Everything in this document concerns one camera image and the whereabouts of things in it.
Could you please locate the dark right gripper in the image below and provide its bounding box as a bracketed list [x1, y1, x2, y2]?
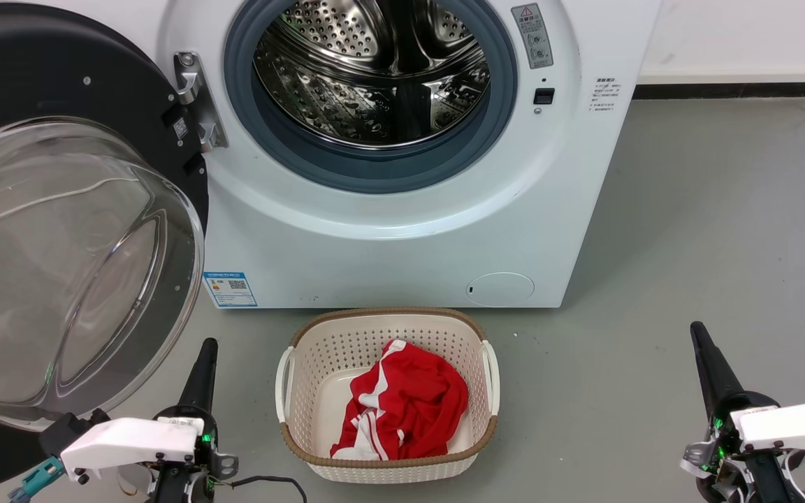
[681, 322, 805, 503]

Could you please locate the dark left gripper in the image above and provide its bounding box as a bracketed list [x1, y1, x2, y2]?
[151, 339, 239, 503]

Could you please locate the black round glass washer door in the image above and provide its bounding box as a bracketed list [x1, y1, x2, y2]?
[0, 2, 210, 498]

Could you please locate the white front-load washing machine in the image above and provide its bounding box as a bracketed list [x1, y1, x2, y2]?
[53, 0, 662, 309]

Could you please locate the silver door hinge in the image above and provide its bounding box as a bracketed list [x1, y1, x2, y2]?
[173, 51, 229, 152]

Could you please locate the blue white energy label sticker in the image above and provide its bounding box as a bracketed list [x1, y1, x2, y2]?
[203, 271, 258, 309]

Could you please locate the cream perforated laundry basket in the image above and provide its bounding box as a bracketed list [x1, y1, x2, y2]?
[275, 307, 500, 484]

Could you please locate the red white striped garment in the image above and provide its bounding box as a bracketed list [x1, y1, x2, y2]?
[330, 339, 470, 460]

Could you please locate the round white filter cover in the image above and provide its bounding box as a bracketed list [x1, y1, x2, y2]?
[465, 272, 535, 307]

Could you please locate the small printed text sticker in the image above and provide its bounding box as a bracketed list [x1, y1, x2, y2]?
[588, 77, 622, 115]

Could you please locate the grey warning sticker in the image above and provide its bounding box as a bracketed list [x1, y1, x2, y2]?
[512, 3, 554, 70]

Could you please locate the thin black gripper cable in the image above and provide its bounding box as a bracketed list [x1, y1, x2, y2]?
[229, 476, 307, 503]

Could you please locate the teal cable connector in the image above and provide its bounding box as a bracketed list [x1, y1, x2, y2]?
[8, 458, 66, 503]

